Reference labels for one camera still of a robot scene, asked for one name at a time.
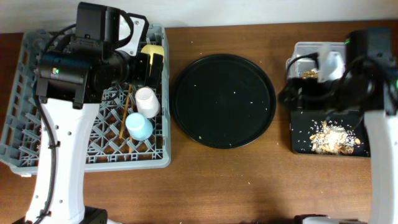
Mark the food scraps and rice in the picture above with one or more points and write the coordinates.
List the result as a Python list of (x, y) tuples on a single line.
[(331, 138)]

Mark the blue cup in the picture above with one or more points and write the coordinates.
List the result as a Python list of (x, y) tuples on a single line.
[(141, 127)]

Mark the grey dishwasher rack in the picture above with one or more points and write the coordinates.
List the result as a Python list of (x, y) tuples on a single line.
[(20, 137)]

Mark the brown Nescafe Gold sachet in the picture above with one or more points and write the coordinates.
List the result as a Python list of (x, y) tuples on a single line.
[(310, 74)]

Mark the wooden chopstick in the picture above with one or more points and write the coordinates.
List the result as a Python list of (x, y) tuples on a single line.
[(130, 110), (126, 106)]

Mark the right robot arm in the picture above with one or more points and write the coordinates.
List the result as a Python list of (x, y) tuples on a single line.
[(342, 100)]

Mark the round black tray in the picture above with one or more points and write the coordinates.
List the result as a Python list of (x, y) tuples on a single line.
[(223, 101)]

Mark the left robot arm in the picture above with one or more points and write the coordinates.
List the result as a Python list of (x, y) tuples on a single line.
[(78, 64)]

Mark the black rectangular tray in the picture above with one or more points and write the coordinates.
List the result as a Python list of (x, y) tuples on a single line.
[(300, 131)]

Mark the yellow bowl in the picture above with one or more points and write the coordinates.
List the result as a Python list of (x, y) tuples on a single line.
[(154, 51)]

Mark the clear plastic waste bin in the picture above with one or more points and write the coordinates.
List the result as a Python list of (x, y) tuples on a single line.
[(305, 48)]

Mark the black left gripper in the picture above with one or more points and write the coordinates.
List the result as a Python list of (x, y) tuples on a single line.
[(140, 63)]

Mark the pink cup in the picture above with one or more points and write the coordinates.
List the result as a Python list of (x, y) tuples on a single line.
[(147, 102)]

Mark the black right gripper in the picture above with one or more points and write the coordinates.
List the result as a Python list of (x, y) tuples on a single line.
[(311, 101)]

